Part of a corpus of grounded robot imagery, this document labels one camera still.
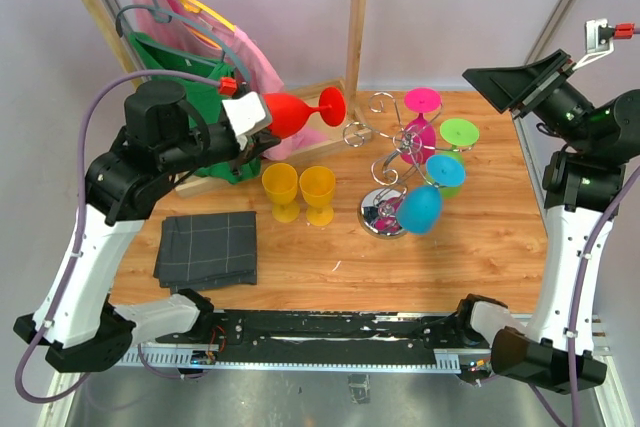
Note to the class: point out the pink t-shirt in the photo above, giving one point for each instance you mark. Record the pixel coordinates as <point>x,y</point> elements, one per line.
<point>264,77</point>

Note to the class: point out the grey cable duct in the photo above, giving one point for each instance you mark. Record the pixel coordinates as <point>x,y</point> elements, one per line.
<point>194,359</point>

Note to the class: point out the yellow wine glass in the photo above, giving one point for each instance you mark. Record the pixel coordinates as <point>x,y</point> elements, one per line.
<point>280,183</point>
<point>317,185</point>

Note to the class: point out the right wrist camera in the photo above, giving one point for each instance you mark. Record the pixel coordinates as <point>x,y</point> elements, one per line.
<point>598,41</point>

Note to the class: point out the magenta wine glass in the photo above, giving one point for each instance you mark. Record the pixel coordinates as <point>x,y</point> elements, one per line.
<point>420,133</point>

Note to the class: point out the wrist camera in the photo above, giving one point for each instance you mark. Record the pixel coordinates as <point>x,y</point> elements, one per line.
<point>598,41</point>
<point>247,116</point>

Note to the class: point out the blue wine glass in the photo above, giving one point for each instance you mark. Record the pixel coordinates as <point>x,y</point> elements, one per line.
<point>422,207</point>

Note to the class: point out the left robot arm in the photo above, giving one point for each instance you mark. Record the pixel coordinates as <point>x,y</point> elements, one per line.
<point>83,332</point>

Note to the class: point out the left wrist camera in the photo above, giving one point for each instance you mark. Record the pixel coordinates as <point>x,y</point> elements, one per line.
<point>247,116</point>

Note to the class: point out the red wine glass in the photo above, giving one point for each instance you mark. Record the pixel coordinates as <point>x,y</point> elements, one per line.
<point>290,113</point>

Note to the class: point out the chrome wine glass rack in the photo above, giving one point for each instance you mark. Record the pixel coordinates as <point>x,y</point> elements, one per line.
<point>395,178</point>

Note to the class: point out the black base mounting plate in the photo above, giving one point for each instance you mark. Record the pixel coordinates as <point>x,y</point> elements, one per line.
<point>354,335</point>

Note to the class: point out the green wine glass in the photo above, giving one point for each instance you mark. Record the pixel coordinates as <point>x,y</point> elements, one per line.
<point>457,142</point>

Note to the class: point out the wooden clothes rack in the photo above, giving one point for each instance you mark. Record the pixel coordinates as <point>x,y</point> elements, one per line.
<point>103,12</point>

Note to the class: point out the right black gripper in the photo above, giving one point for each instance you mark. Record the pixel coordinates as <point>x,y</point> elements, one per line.
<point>515,86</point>

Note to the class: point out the dark grey folded cloth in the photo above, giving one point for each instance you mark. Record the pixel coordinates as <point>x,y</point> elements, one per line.
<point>207,251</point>

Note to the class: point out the yellow clothes hanger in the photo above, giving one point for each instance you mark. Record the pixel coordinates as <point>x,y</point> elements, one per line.
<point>200,2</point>

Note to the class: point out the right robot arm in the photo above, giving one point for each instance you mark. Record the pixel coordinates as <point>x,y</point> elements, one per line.
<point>583,183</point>

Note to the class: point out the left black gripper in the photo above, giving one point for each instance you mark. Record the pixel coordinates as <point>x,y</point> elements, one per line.
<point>253,147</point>

